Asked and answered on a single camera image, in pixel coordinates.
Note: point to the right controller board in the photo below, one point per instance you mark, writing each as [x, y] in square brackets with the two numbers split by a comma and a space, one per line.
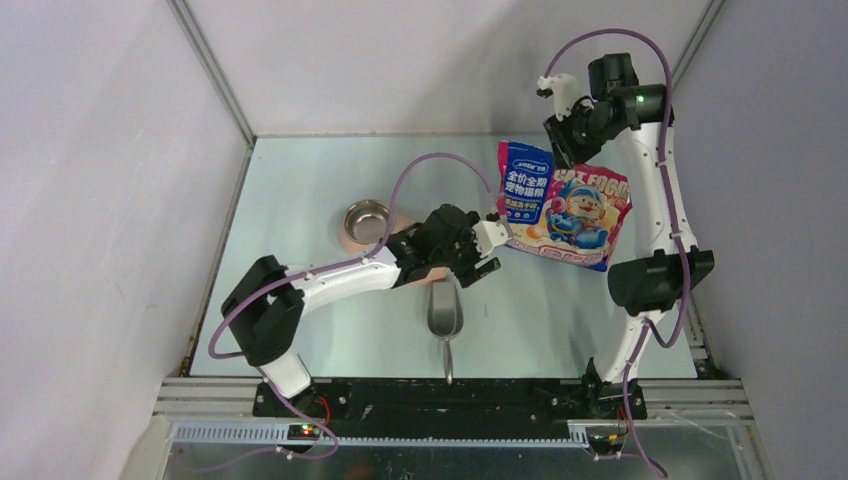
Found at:
[606, 444]

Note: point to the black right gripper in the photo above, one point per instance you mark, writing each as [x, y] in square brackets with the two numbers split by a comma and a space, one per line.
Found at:
[570, 154]

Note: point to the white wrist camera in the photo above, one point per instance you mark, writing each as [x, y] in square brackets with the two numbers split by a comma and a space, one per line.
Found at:
[565, 91]
[491, 232]

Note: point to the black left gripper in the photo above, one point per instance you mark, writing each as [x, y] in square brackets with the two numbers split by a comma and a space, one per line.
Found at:
[481, 268]

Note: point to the colourful cat food bag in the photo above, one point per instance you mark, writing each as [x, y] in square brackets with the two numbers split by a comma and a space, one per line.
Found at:
[571, 215]

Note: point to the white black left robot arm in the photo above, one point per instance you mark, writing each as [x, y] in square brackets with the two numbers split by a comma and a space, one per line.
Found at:
[265, 308]

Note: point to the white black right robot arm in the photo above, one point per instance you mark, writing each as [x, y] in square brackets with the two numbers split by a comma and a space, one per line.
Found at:
[637, 119]

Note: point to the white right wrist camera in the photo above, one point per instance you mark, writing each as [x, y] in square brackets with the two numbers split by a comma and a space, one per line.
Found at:
[565, 91]

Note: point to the controller board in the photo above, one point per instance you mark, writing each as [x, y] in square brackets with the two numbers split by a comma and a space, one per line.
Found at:
[606, 444]
[303, 432]

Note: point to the aluminium frame rail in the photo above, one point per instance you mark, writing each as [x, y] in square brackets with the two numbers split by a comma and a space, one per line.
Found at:
[247, 409]

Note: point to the left controller board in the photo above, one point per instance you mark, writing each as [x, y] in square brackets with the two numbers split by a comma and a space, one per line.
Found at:
[303, 432]

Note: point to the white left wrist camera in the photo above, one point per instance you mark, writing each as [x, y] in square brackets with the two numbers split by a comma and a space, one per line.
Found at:
[491, 232]

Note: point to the metal food scoop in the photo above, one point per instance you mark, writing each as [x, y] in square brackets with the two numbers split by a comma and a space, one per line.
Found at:
[445, 320]

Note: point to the steel bowl far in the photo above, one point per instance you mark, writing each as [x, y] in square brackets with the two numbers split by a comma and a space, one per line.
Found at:
[365, 221]

